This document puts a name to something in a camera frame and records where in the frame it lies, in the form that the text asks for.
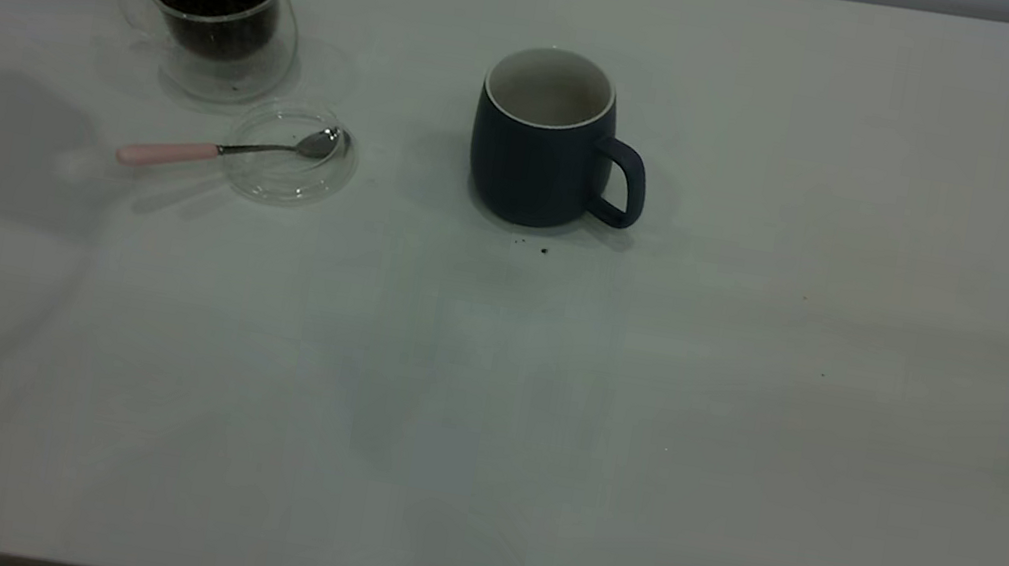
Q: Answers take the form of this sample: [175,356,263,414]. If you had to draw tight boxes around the clear double-wall glass cup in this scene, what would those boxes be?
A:
[103,0,307,116]

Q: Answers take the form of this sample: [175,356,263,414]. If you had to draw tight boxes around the metal spoon with pink handle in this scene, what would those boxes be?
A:
[113,94,345,200]

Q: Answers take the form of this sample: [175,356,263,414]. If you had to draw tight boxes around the clear round glass lid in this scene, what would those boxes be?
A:
[214,96,367,219]

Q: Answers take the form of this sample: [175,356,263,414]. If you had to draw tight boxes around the dark grey ceramic mug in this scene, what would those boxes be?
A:
[459,37,667,246]

